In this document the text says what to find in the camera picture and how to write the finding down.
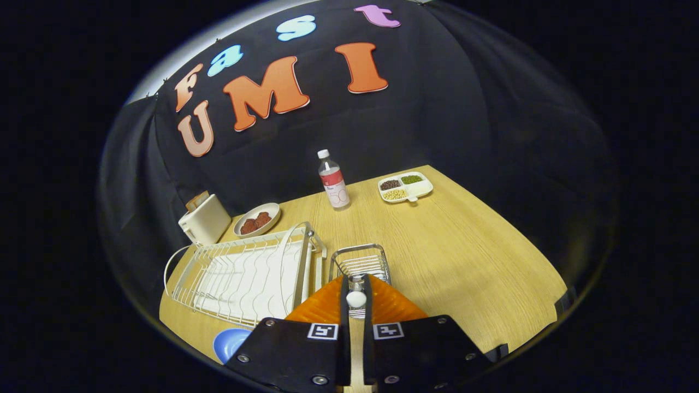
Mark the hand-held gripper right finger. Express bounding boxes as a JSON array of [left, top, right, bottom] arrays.
[[362, 275, 495, 389]]

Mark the clear plastic bottle red label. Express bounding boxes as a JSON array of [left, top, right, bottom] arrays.
[[317, 149, 351, 211]]

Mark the blue plate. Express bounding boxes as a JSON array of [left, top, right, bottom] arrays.
[[213, 328, 253, 365]]

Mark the white divided dish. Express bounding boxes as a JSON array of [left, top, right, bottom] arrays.
[[378, 171, 434, 204]]

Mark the beige plate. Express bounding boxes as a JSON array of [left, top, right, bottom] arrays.
[[233, 203, 281, 239]]

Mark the white wire dish rack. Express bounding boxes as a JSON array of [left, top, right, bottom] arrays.
[[164, 221, 327, 328]]

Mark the white toaster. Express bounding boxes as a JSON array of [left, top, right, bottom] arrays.
[[178, 194, 232, 246]]

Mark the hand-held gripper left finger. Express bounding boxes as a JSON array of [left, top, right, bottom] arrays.
[[225, 276, 351, 389]]

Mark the spoon with blue checked handle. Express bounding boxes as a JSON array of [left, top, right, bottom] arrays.
[[346, 276, 368, 319]]

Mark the small metal basket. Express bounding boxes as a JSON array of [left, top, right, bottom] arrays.
[[329, 243, 392, 320]]

